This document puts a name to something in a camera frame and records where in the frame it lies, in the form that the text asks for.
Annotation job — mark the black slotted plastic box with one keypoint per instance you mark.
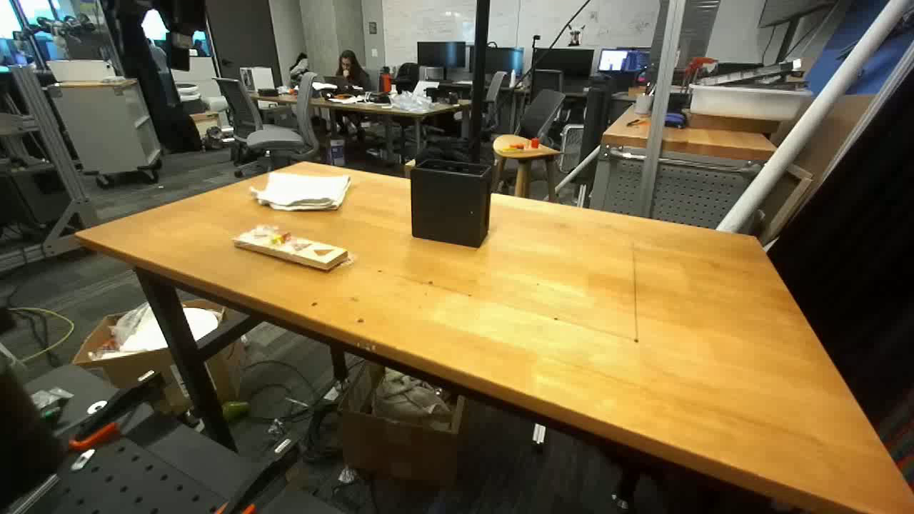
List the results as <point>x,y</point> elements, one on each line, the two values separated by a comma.
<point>453,203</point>

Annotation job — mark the white terry towel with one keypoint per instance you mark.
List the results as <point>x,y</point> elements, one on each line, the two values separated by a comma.
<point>304,188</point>

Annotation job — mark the cardboard box with clutter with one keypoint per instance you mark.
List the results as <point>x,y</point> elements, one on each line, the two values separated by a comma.
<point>400,433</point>

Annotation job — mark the cardboard box with white bag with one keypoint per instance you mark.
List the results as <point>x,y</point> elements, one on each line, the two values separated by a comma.
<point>143,347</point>

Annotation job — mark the round wooden stool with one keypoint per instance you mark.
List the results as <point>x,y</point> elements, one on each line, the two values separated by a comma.
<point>521,149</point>

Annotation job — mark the wooden shape puzzle board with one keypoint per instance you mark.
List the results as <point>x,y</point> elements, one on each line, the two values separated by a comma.
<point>290,247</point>

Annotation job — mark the grey office chair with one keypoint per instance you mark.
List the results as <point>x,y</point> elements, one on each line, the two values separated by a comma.
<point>262,130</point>

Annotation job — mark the lit computer monitor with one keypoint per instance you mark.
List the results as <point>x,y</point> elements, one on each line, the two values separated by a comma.
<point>616,61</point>

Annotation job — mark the wooden workbench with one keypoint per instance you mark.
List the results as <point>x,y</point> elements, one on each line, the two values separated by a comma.
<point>689,140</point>

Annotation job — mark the black metal table leg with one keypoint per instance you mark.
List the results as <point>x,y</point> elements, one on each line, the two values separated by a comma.
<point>186,357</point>

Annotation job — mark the white plastic bin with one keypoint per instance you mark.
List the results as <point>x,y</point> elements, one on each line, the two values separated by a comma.
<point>747,100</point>

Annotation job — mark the white diagonal pole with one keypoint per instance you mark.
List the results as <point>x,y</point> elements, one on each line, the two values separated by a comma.
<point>810,116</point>

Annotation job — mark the white wheeled cart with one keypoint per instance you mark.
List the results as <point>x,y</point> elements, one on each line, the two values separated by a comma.
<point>104,119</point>

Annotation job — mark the black perforated board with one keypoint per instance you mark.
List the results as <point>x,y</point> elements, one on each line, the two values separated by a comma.
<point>143,474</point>

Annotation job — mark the grey metal upright post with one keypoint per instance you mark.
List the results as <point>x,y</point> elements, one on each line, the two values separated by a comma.
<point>660,103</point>

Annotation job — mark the grey metal shelf frame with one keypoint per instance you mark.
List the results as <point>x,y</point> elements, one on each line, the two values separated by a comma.
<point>47,153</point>

